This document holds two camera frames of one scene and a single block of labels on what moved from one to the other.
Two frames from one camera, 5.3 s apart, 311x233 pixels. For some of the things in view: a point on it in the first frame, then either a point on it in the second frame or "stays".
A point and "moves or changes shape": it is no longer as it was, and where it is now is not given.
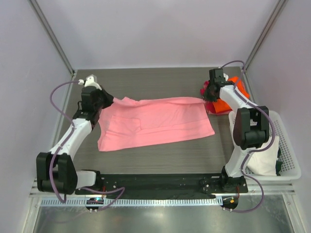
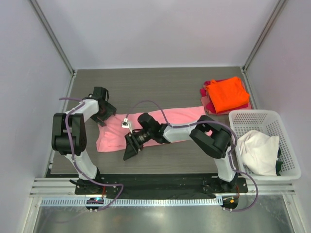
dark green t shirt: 278,163 stays
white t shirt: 265,163 stays
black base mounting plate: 164,186 stays
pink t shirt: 125,124 moves or changes shape
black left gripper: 109,98 to 110,110
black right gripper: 206,95 to 133,145
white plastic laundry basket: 291,170 stays
